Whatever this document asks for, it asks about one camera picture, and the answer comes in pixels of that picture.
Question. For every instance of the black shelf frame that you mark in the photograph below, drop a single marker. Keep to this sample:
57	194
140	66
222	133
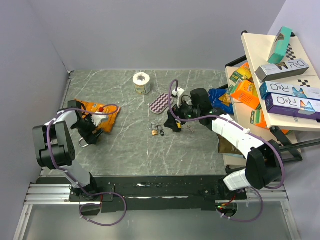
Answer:
287	137

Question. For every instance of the yellow padlock black shackle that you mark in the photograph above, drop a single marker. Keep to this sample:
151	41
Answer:
179	127

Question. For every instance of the yellow green box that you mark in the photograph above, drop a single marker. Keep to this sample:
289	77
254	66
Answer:
241	74

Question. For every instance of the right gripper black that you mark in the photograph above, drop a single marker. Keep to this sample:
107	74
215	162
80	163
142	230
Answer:
171	123

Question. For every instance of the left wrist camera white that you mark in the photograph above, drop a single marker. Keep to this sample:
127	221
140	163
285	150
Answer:
99	117

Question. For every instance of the beige lower shelf board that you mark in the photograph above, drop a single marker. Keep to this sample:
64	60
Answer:
242	115

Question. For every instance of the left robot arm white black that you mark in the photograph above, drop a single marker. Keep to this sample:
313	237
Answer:
54	148

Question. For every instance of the purple R&O box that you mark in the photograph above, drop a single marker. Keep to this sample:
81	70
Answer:
293	106

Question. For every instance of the blue R&O box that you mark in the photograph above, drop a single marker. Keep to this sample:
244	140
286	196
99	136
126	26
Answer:
270	87

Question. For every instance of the beige shelf board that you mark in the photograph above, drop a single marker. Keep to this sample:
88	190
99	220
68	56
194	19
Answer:
242	115
257	49

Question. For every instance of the small brass padlock with keys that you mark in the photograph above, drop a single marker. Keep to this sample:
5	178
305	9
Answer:
156	129

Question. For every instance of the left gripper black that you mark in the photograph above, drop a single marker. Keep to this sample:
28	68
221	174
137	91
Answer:
90	138

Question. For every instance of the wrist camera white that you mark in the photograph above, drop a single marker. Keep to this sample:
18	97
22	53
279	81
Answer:
178	93
99	117

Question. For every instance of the large brass padlock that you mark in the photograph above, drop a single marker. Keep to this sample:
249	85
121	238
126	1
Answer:
82	143

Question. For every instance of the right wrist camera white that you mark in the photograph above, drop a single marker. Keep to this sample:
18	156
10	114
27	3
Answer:
178	93

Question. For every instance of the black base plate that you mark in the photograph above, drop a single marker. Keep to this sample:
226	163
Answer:
151	193

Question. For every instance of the beige upper shelf board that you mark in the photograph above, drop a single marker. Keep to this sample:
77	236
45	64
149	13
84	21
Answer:
257	49

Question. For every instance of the blue chips bag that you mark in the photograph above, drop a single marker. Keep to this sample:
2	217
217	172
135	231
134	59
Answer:
219	98

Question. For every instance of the teal box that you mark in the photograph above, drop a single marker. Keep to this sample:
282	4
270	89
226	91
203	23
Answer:
280	45

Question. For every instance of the orange snack box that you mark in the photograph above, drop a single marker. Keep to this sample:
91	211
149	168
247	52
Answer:
247	94

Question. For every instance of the green orange box lower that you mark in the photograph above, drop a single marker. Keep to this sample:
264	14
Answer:
257	119

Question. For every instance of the silver R&O box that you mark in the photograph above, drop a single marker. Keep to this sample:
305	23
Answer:
286	69

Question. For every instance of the orange potato chips bag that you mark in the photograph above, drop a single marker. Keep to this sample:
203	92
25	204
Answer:
107	124

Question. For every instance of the pink black zigzag sponge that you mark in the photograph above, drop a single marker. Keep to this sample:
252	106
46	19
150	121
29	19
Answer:
160	104

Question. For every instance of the white tape roll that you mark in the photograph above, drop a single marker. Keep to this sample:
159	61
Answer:
142	83

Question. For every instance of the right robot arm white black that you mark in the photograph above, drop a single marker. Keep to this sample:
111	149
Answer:
263	158

